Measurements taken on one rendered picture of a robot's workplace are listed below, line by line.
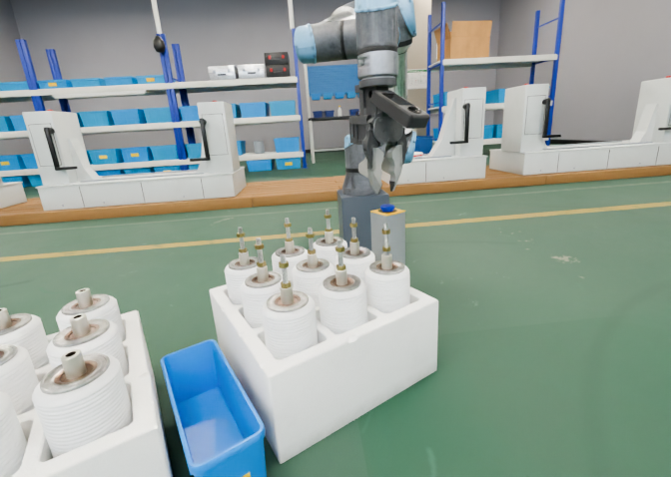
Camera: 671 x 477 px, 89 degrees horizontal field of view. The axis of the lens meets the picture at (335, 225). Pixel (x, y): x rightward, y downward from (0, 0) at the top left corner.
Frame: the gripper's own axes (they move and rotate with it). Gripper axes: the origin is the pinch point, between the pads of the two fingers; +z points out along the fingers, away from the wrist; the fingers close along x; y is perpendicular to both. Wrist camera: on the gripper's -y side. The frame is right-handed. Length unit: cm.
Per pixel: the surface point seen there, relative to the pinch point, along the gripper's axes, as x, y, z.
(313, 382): 23.5, -7.6, 29.8
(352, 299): 12.4, -4.4, 19.2
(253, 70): -141, 458, -100
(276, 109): -164, 444, -45
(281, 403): 29.6, -7.7, 30.8
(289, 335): 25.6, -4.2, 21.6
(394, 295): 1.7, -3.9, 22.0
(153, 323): 45, 58, 43
